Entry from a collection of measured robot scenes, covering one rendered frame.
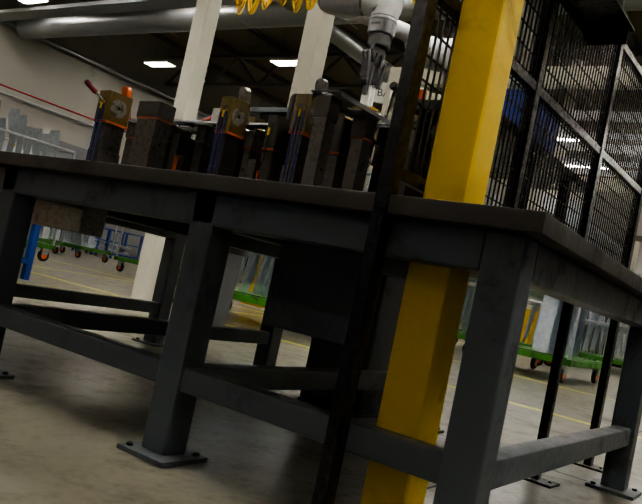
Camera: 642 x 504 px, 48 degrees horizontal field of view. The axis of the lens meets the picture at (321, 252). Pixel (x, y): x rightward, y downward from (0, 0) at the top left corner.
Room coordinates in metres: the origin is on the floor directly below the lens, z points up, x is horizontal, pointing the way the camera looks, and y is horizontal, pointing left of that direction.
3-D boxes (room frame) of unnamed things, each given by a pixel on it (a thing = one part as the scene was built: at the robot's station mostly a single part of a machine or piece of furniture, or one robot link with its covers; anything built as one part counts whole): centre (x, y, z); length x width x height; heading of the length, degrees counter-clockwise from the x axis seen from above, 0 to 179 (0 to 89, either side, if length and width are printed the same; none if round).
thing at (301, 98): (2.15, 0.13, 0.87); 0.12 x 0.07 x 0.35; 143
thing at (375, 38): (2.29, -0.04, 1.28); 0.08 x 0.07 x 0.09; 143
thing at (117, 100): (2.77, 0.92, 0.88); 0.14 x 0.09 x 0.36; 143
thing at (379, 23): (2.29, -0.04, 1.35); 0.09 x 0.09 x 0.06
